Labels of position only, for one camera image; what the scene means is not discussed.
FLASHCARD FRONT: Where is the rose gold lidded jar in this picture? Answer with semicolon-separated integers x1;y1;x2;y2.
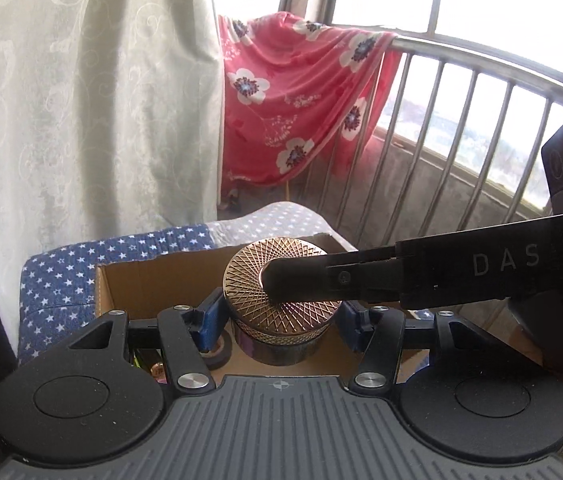
223;237;340;366

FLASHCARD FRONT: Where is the black electrical tape roll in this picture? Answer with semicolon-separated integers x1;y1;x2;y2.
200;330;233;370

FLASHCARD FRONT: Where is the brown cardboard box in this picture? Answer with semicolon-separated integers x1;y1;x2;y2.
93;231;545;386

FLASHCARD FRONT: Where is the metal window railing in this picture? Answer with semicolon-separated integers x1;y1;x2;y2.
280;0;563;248

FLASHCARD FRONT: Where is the blue white star cloth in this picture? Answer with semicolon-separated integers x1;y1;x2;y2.
18;202;353;364

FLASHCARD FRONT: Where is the red floral cloth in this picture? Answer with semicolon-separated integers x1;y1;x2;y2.
219;12;402;193

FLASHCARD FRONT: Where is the white patterned curtain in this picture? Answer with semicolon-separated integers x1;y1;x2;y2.
0;0;224;344

